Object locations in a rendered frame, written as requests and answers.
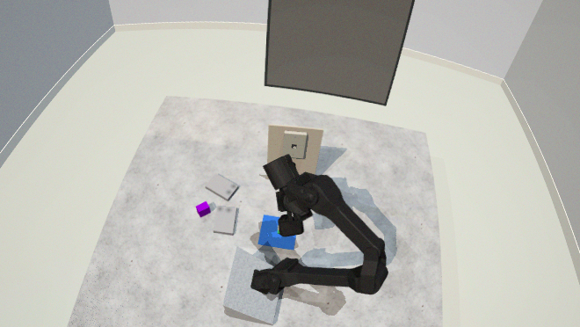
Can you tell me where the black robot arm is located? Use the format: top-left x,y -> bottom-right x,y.
250,154 -> 388,294

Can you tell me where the purple block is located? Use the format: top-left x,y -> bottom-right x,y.
196,201 -> 211,217

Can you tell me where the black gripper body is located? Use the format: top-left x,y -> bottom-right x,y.
276,190 -> 304,237

